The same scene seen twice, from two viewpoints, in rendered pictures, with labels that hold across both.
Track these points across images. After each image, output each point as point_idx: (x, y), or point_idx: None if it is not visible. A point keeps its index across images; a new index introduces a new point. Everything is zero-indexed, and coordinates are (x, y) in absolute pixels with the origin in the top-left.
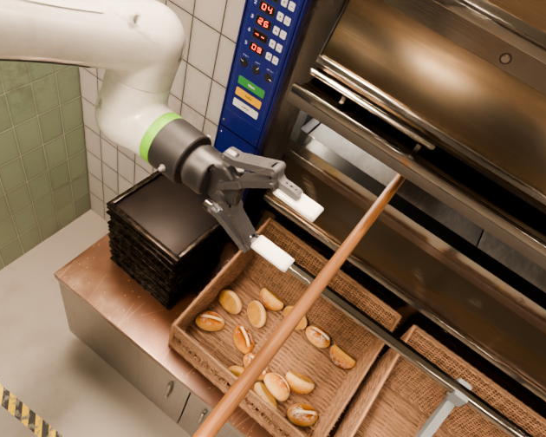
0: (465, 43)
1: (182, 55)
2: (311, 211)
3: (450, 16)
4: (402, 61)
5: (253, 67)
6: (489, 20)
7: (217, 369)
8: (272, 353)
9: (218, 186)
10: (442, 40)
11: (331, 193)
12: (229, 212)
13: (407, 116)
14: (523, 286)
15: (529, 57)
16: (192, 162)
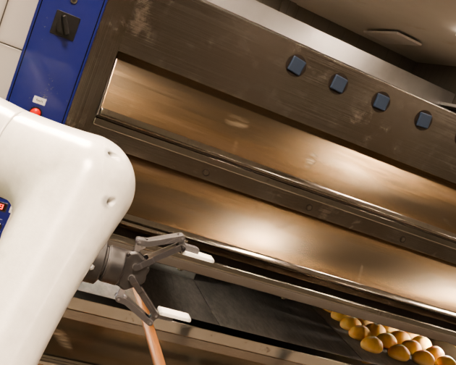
0: (179, 167)
1: None
2: (208, 257)
3: (165, 152)
4: (137, 189)
5: None
6: (190, 150)
7: None
8: None
9: (135, 269)
10: (159, 169)
11: (85, 332)
12: (142, 290)
13: (155, 227)
14: (263, 340)
15: (218, 169)
16: (114, 255)
